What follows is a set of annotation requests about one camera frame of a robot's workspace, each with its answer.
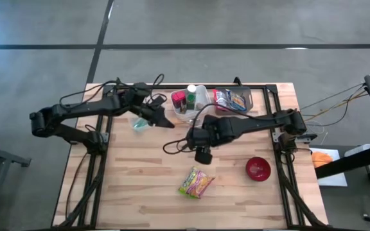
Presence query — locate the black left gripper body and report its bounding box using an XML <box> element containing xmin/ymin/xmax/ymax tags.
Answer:
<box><xmin>129</xmin><ymin>92</ymin><xmax>162</xmax><ymax>125</ymax></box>

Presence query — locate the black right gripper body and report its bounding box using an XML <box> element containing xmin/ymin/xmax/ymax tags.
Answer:
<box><xmin>186</xmin><ymin>126</ymin><xmax>218</xmax><ymax>150</ymax></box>

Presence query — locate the teal handle silver spoon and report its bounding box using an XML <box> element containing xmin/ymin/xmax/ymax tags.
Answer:
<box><xmin>133</xmin><ymin>119</ymin><xmax>148</xmax><ymax>131</ymax></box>

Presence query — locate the clear plastic container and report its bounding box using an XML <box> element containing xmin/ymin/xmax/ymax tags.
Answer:
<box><xmin>129</xmin><ymin>114</ymin><xmax>157</xmax><ymax>133</ymax></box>

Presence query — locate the red lid patterned spice tin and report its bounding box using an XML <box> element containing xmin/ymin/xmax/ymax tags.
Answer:
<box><xmin>172</xmin><ymin>90</ymin><xmax>187</xmax><ymax>110</ymax></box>

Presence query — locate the green lid spice jar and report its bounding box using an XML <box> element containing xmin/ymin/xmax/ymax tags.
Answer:
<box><xmin>186</xmin><ymin>92</ymin><xmax>196</xmax><ymax>110</ymax></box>

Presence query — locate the red ramen packet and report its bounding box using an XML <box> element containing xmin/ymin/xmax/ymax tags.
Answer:
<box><xmin>213</xmin><ymin>89</ymin><xmax>231</xmax><ymax>112</ymax></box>

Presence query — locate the blue soy sauce ramen packet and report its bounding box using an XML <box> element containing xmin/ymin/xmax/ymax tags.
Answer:
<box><xmin>226</xmin><ymin>89</ymin><xmax>247</xmax><ymax>112</ymax></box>

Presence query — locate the white plastic bin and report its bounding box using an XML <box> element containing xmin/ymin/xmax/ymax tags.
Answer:
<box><xmin>170</xmin><ymin>85</ymin><xmax>212</xmax><ymax>124</ymax></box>

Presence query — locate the lime chili shrimp ramen packet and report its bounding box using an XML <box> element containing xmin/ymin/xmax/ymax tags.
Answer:
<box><xmin>177</xmin><ymin>166</ymin><xmax>216</xmax><ymax>200</ymax></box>

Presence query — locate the grey translucent bin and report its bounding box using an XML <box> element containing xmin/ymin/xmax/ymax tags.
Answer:
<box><xmin>213</xmin><ymin>86</ymin><xmax>254</xmax><ymax>116</ymax></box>

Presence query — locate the red black bowl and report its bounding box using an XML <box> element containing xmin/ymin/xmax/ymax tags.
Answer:
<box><xmin>245</xmin><ymin>156</ymin><xmax>272</xmax><ymax>182</ymax></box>

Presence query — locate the orange object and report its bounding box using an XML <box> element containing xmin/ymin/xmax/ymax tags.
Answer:
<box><xmin>311</xmin><ymin>151</ymin><xmax>334</xmax><ymax>169</ymax></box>

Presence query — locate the white paper sheet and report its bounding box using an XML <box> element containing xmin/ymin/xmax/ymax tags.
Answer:
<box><xmin>309</xmin><ymin>147</ymin><xmax>349</xmax><ymax>187</ymax></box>

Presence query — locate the white round object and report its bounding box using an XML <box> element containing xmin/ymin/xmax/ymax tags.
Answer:
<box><xmin>344</xmin><ymin>143</ymin><xmax>370</xmax><ymax>158</ymax></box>

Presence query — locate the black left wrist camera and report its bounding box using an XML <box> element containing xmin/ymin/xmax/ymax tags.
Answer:
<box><xmin>146</xmin><ymin>95</ymin><xmax>168</xmax><ymax>112</ymax></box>

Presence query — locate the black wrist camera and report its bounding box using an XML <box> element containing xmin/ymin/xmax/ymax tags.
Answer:
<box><xmin>146</xmin><ymin>95</ymin><xmax>168</xmax><ymax>112</ymax></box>
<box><xmin>193</xmin><ymin>146</ymin><xmax>214</xmax><ymax>166</ymax></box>

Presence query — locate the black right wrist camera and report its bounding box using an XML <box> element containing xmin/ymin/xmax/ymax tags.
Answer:
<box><xmin>193</xmin><ymin>146</ymin><xmax>214</xmax><ymax>166</ymax></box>

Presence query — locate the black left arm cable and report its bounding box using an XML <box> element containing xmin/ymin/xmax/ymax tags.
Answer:
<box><xmin>58</xmin><ymin>73</ymin><xmax>168</xmax><ymax>108</ymax></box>

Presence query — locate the black metal table frame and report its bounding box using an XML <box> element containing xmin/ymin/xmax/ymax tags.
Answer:
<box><xmin>55</xmin><ymin>83</ymin><xmax>329</xmax><ymax>230</ymax></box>

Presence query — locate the grey cable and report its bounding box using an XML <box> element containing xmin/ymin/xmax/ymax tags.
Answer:
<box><xmin>300</xmin><ymin>82</ymin><xmax>367</xmax><ymax>112</ymax></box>

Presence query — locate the yellow cable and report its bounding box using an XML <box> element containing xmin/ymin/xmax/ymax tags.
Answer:
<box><xmin>303</xmin><ymin>91</ymin><xmax>369</xmax><ymax>123</ymax></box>

